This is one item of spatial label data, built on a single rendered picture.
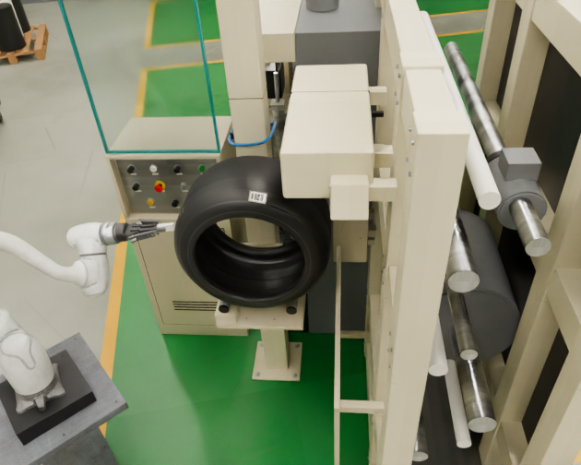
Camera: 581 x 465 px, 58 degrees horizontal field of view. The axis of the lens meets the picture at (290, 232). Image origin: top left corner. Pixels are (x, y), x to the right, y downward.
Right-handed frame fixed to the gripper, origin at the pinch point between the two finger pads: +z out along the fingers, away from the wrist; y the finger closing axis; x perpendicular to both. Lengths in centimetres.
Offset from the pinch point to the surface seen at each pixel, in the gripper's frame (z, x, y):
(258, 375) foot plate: 5, 125, 21
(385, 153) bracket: 86, -37, -28
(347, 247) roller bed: 66, 35, 19
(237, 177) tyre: 34.3, -19.7, -2.2
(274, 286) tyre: 35, 38, 2
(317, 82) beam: 67, -45, 9
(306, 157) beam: 65, -44, -36
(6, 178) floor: -252, 91, 227
